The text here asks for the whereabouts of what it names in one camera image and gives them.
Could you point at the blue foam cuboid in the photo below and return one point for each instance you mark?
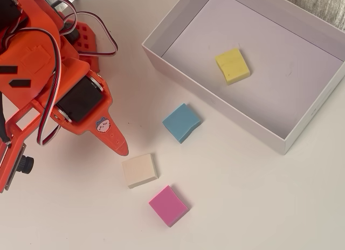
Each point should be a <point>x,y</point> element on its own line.
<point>180,123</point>

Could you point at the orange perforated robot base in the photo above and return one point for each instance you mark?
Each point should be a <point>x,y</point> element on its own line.
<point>91,56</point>

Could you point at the white cardboard bin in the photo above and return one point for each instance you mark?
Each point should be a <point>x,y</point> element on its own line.
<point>269,93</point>

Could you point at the orange gripper, black servo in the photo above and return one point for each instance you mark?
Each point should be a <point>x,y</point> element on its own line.
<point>78,102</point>

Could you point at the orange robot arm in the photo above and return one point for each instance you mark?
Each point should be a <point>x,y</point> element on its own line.
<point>35,7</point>

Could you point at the cartoon face sticker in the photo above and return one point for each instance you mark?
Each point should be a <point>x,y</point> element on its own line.
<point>103,125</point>

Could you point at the yellow foam cuboid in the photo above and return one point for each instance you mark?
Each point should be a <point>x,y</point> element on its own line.
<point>233,65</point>

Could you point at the beige foam cuboid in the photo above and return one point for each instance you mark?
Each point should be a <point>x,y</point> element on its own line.
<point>138,170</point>

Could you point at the pink foam cuboid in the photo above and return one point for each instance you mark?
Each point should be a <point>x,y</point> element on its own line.
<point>168,205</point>

